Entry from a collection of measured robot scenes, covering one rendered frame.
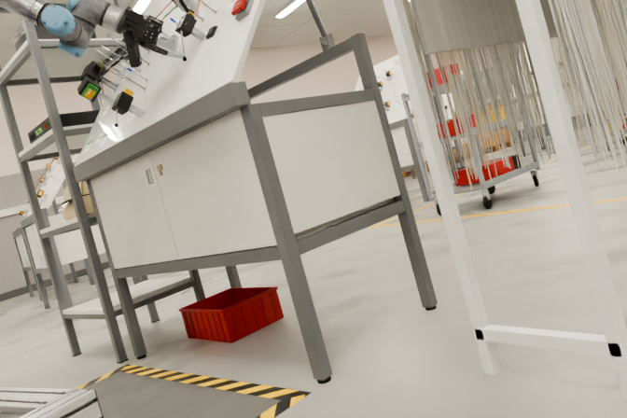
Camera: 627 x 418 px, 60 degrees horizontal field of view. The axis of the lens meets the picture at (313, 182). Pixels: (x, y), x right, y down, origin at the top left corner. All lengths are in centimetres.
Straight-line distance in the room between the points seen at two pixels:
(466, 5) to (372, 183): 63
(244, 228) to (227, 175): 16
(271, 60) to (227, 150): 960
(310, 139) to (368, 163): 26
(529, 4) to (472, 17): 46
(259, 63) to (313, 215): 951
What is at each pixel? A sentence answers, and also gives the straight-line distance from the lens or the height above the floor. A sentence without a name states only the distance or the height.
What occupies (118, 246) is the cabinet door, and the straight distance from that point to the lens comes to 238.
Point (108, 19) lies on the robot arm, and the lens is 182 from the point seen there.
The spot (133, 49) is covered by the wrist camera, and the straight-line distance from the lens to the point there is 184.
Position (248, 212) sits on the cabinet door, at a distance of 158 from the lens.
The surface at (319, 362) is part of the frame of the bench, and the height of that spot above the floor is 6.
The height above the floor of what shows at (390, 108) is 104.
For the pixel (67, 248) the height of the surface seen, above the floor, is 52.
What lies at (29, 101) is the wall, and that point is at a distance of 944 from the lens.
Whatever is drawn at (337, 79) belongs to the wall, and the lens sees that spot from 1198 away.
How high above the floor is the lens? 57
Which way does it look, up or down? 1 degrees down
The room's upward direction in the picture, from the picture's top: 15 degrees counter-clockwise
